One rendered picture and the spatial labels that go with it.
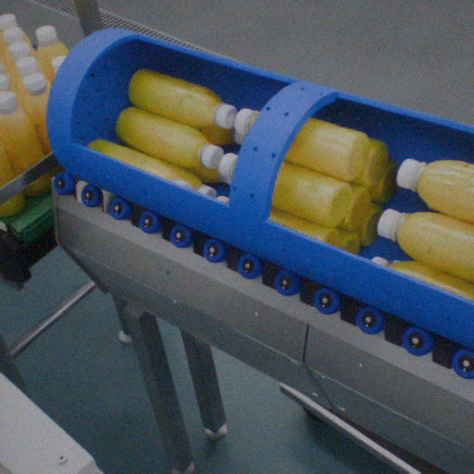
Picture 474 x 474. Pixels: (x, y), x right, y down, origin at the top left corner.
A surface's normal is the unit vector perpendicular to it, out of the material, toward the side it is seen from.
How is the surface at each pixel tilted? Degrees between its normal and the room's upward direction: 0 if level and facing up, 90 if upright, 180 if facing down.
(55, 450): 5
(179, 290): 70
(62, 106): 54
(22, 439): 5
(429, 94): 0
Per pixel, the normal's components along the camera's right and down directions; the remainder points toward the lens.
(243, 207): -0.65, 0.36
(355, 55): -0.12, -0.75
